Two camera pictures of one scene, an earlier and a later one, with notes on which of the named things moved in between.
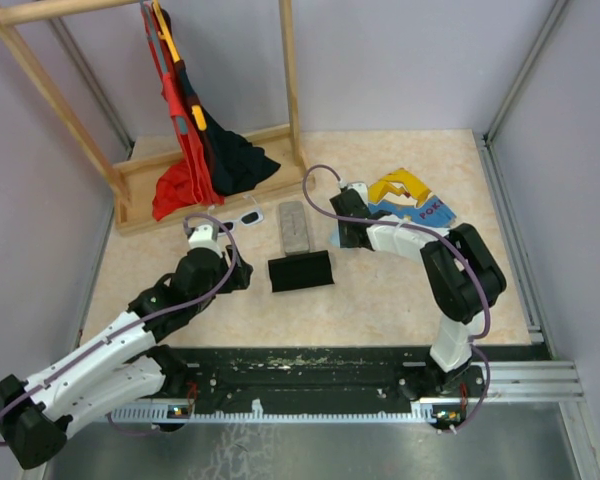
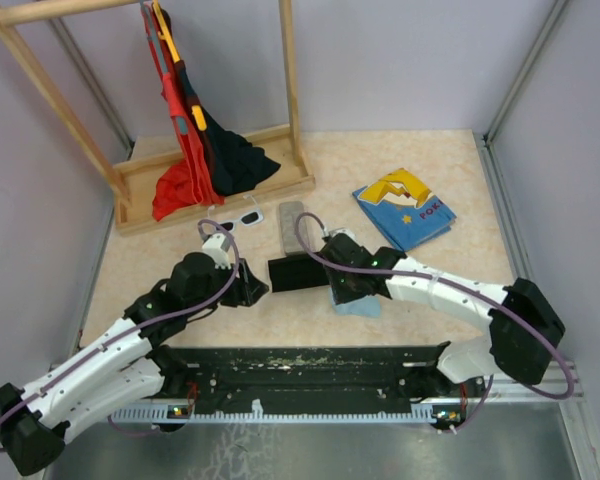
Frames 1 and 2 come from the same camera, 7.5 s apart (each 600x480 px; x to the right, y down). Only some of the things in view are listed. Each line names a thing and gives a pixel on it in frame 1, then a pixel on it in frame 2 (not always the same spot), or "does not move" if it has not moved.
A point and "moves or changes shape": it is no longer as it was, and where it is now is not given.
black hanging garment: (239, 159) does not move
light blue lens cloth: (334, 238) moves or changes shape
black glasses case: (300, 271) does not move
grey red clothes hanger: (162, 57) does not move
